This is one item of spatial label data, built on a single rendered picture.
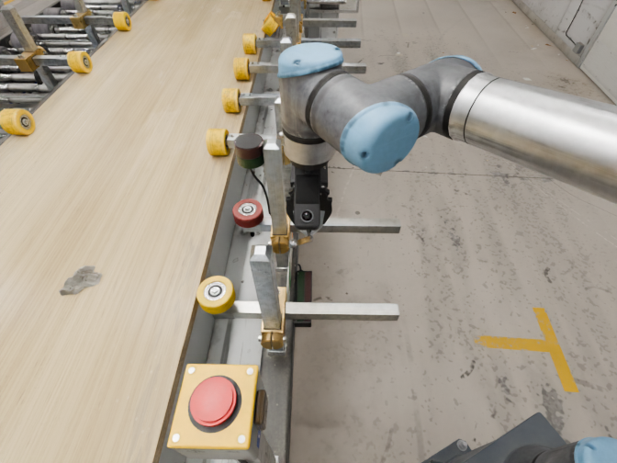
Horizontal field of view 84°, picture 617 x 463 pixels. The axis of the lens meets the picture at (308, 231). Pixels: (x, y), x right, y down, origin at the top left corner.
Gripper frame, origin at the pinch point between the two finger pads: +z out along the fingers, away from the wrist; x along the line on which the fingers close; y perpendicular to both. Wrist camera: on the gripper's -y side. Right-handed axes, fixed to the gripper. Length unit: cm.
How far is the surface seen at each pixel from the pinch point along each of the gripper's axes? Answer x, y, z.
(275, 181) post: 7.5, 10.2, -5.8
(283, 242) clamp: 6.8, 7.7, 12.7
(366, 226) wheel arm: -15.5, 14.3, 13.6
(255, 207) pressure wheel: 14.5, 16.7, 9.2
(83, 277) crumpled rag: 50, -7, 8
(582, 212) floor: -171, 104, 100
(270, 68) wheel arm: 17, 89, 5
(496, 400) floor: -79, -8, 99
